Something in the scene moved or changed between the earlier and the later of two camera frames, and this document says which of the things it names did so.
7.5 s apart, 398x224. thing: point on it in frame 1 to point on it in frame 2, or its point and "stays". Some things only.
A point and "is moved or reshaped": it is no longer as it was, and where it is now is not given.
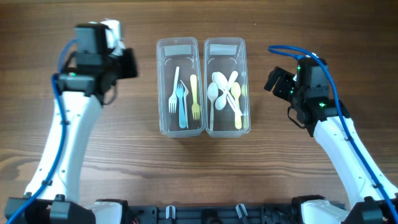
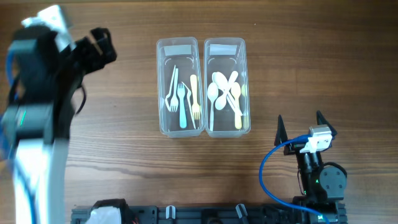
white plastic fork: [185, 94] is moved or reshaped
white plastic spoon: [245, 120] to [223, 84]
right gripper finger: [272, 78] to [281, 134]
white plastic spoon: [221, 101] stays
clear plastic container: [180, 86] stays
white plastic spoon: [212, 93] stays
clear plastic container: [227, 88] stays
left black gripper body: [124, 65] to [83, 59]
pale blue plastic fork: [182, 113] stays
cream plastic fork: [195, 106] stays
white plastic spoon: [221, 81] stays
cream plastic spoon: [236, 91] stays
